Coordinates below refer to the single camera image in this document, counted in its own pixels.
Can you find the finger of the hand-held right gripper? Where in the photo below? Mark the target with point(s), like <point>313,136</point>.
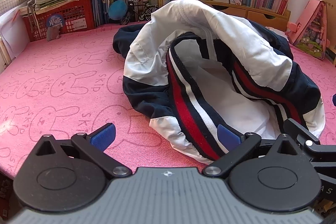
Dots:
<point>296,128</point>

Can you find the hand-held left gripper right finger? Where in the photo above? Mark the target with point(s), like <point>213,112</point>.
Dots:
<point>228,137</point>

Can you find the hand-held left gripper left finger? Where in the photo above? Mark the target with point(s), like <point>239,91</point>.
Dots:
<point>103,136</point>

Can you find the navy white striped jacket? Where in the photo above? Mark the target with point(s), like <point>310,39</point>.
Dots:
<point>157,43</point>

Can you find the pink picture book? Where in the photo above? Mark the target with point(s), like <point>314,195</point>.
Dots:
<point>312,35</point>

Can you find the grey figurine with blue sign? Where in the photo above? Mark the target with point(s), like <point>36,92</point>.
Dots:
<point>53,32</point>

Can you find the wooden drawer organizer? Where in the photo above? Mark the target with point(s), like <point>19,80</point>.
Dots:
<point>262,15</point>

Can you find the white card sheet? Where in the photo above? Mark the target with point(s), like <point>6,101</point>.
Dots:
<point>298,7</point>

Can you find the red plastic crate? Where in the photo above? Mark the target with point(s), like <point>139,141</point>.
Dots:
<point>76,16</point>

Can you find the blue plush ball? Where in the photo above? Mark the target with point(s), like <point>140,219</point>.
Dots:
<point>118,9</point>

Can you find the black model bicycle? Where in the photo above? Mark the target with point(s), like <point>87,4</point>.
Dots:
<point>136,5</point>

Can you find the white grid board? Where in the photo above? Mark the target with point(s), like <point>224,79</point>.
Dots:
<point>13,2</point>

